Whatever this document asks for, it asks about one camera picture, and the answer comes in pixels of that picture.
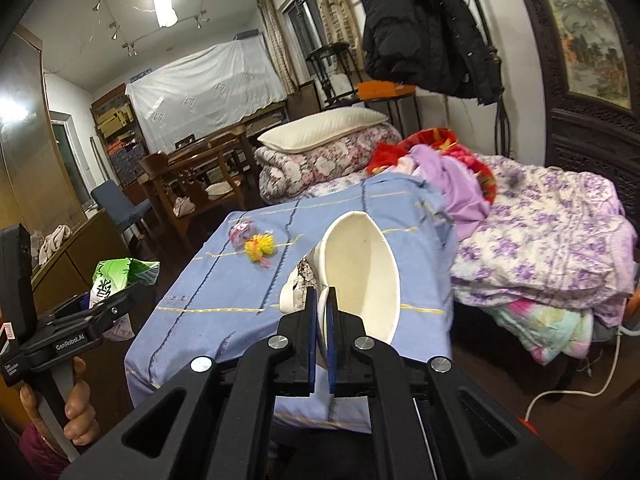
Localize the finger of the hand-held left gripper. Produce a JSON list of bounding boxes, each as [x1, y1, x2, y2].
[[50, 289, 136, 330]]

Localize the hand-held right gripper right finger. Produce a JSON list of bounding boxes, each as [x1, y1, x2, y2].
[[326, 285, 583, 480]]

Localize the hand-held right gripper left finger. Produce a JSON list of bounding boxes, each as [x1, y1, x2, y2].
[[60, 287, 321, 480]]

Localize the green snack packet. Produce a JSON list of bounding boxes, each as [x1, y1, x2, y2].
[[89, 257, 162, 312]]

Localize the white ceramic bowl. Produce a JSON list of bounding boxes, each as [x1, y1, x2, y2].
[[319, 211, 402, 361]]

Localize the person's left hand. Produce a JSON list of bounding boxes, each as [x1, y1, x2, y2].
[[19, 357, 102, 446]]

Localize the beige cloth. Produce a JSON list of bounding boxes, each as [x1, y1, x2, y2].
[[38, 224, 74, 267]]

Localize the white patterned paper cup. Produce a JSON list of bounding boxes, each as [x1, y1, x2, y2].
[[279, 254, 332, 322]]

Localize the blue striped table cloth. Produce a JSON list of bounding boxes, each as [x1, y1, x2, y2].
[[124, 174, 460, 435]]

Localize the wooden cabinet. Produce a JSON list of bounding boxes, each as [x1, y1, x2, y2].
[[0, 24, 132, 313]]

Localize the blue chair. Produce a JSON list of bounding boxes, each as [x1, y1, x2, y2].
[[90, 179, 152, 243]]

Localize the yellow wrapper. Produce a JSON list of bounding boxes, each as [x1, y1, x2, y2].
[[243, 233, 280, 268]]

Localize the pink candy wrapper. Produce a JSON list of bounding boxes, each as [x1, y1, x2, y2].
[[229, 221, 258, 251]]

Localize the wooden armchair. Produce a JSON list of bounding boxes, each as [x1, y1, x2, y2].
[[139, 146, 252, 248]]

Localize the storage shelf with boxes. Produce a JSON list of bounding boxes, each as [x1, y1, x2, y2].
[[89, 85, 152, 187]]

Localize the folded pink floral quilt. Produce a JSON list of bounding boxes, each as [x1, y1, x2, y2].
[[253, 125, 404, 207]]

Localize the wooden table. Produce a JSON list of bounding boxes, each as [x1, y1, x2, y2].
[[166, 124, 257, 181]]

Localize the light purple garment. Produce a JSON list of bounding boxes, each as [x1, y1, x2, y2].
[[394, 144, 495, 240]]

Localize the pastel tie-dye quilt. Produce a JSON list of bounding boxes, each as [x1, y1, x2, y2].
[[479, 299, 597, 367]]

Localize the cream pillow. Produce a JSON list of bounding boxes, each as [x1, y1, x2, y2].
[[256, 107, 391, 152]]

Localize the red patterned blanket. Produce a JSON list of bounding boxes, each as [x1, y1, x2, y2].
[[366, 128, 499, 202]]

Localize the purple floral quilt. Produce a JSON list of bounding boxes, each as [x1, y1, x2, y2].
[[449, 154, 640, 332]]

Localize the white cloth cover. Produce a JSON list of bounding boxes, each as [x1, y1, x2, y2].
[[124, 34, 289, 157]]

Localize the orange box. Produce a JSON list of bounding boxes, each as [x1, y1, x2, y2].
[[356, 79, 418, 102]]

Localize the black metal stand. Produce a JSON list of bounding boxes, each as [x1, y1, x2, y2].
[[305, 41, 362, 108]]

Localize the ceiling track lights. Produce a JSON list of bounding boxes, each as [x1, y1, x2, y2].
[[91, 0, 218, 58]]

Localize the beige curtain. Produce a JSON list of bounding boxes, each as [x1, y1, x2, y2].
[[259, 0, 297, 97], [306, 0, 362, 72]]

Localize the coat rack pole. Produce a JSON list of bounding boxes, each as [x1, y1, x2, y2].
[[470, 0, 513, 158]]

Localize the black puffer jacket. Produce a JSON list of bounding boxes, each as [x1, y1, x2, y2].
[[359, 0, 504, 107]]

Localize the dark framed landscape painting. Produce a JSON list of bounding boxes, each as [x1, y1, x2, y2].
[[514, 0, 640, 201]]

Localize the white power cable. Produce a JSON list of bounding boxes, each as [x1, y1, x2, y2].
[[524, 332, 632, 422]]

